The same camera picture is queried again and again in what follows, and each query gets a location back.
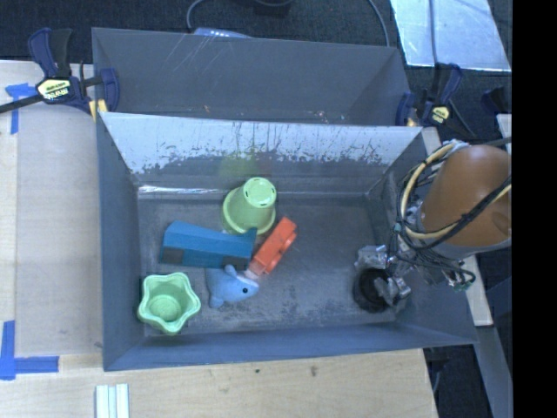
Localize orange plastic toy block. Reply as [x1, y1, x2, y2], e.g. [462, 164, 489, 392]
[248, 216, 299, 277]

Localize light green plastic cup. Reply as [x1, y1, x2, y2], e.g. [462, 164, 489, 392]
[221, 176, 279, 237]

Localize green star-shaped cup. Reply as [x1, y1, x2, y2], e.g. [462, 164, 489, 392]
[137, 271, 203, 336]

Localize blue toy dolphin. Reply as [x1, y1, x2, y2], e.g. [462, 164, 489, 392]
[205, 264, 261, 309]

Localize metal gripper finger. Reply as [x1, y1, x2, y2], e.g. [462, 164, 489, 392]
[354, 245, 391, 271]
[372, 275, 413, 313]

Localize blue flat block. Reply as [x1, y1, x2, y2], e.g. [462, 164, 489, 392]
[158, 219, 258, 272]

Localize grey metal bin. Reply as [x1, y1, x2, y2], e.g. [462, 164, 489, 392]
[91, 27, 480, 373]

